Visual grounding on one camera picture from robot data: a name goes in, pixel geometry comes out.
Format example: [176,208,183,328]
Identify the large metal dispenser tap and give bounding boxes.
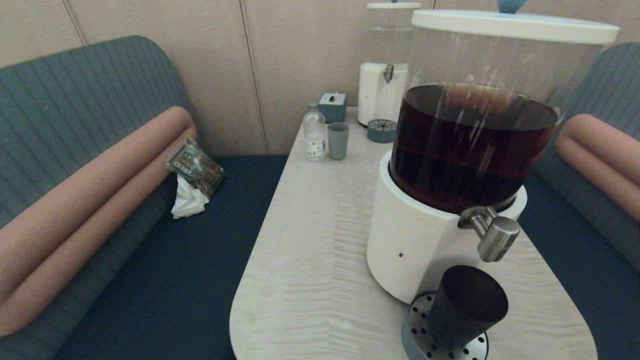
[457,205,522,263]

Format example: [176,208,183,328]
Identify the pink cylindrical bolster cushion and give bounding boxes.
[0,125,198,337]
[555,131,640,223]
[565,113,640,176]
[0,106,195,306]

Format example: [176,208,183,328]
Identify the small white water dispenser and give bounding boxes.
[357,7,423,127]

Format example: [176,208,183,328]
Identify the crumpled white tissue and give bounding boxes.
[171,174,211,220]

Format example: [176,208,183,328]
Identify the large blue-grey drip tray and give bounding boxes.
[401,291,490,360]

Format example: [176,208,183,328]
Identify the small white dispenser lid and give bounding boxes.
[366,1,422,10]

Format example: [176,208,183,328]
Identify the teal upholstered bench sofa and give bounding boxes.
[0,35,290,360]
[517,41,640,360]

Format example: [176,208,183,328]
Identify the small blue-grey drip tray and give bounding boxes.
[366,118,398,144]

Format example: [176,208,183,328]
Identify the dark grey tapered cup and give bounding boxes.
[427,265,509,351]

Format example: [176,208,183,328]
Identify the clear plastic bottle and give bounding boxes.
[303,102,327,162]

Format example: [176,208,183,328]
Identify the large white dispenser lid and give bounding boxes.
[411,0,621,44]

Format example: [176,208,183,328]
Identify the blue-grey square box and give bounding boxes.
[318,92,347,124]

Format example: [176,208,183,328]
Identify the large tea drink dispenser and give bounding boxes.
[366,22,608,306]

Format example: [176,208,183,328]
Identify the grey-green plastic cup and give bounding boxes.
[327,122,350,161]

